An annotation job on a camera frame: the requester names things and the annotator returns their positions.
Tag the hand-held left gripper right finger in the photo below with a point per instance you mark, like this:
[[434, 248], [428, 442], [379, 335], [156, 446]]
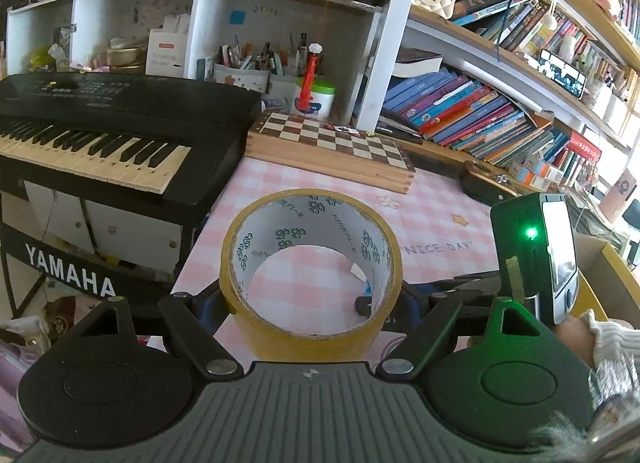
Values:
[[412, 310]]

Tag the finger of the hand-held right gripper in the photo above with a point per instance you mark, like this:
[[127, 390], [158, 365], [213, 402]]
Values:
[[475, 285]]

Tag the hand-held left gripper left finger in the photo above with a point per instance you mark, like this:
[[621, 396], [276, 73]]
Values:
[[207, 310]]

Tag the yellow cardboard box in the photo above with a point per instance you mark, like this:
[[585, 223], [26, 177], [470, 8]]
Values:
[[600, 268]]

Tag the yellow tape roll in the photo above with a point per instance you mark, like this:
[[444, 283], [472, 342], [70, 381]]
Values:
[[300, 343]]

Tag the person's right forearm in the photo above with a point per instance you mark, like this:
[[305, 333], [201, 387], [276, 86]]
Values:
[[617, 353]]

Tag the person's right hand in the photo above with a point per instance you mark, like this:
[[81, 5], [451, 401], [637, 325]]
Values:
[[575, 340]]

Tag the orange and white box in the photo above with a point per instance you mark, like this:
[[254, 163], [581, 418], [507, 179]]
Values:
[[522, 178], [547, 170]]

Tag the black wooden case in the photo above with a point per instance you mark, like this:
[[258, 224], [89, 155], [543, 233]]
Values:
[[485, 180]]

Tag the red boxed book set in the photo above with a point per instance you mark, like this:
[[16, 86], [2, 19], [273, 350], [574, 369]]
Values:
[[580, 153]]

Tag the white drawer cabinet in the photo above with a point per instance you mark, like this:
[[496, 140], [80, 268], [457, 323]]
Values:
[[120, 233]]

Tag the black keyboard stand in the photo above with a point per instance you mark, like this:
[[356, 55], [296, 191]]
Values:
[[70, 278]]

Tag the long row of colourful books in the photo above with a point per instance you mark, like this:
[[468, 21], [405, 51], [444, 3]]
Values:
[[460, 113]]

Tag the wooden chessboard box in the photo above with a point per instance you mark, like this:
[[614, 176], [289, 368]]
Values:
[[330, 143]]

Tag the person's fuzzy grey clothing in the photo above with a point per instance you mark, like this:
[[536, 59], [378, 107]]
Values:
[[590, 433]]

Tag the thick black book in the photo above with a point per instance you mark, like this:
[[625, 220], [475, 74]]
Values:
[[417, 63]]

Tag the white jar with green lid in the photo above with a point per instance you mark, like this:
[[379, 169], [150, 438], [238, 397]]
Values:
[[324, 100]]

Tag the black electronic keyboard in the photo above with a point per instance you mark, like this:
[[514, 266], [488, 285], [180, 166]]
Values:
[[100, 103]]

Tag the white pen holder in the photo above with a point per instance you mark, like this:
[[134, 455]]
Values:
[[240, 78]]

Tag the short row of dark books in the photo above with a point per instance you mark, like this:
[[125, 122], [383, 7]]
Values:
[[525, 18]]

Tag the red pen with white cap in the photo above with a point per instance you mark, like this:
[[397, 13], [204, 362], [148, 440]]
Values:
[[307, 88]]

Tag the white bookshelf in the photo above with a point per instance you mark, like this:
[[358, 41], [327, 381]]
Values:
[[387, 33]]

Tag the white tissue box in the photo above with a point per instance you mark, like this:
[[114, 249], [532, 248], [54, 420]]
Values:
[[166, 55]]

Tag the bunch of pens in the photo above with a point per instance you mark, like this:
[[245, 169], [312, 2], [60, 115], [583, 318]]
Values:
[[265, 55]]

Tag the gold bowl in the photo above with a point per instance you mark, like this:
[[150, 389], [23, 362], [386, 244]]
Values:
[[125, 58]]

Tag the white cubby shelf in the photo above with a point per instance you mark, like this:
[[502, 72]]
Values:
[[210, 23]]

